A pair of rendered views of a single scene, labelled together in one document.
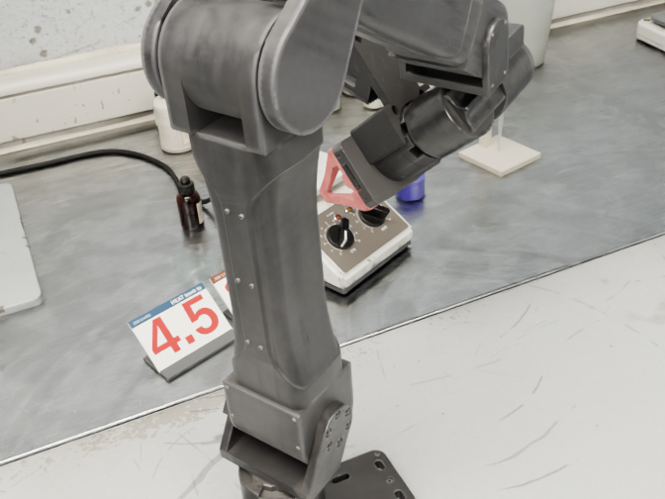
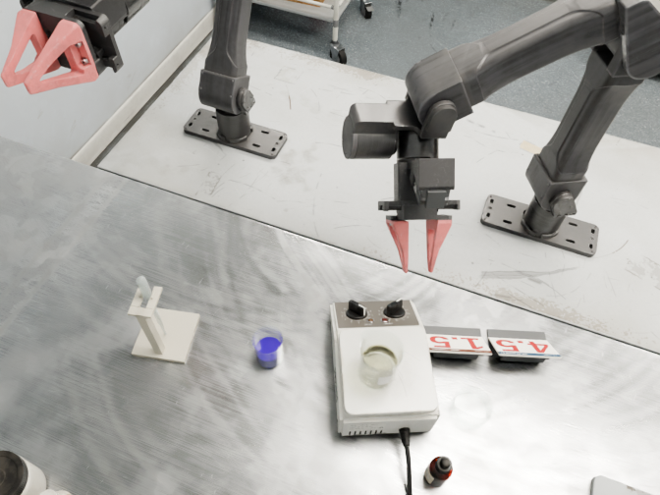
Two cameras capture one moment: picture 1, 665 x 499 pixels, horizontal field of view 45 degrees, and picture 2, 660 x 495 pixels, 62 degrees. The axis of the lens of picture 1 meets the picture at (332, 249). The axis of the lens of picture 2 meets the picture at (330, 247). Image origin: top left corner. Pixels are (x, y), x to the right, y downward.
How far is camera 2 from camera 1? 1.15 m
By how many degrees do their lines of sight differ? 85
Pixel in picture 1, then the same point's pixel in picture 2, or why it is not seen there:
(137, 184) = not seen: outside the picture
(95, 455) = (601, 318)
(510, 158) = (173, 320)
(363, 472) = (496, 217)
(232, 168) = not seen: hidden behind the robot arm
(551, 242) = (265, 247)
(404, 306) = (388, 276)
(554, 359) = (365, 200)
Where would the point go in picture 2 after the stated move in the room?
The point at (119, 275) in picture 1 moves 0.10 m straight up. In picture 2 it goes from (525, 458) to (552, 436)
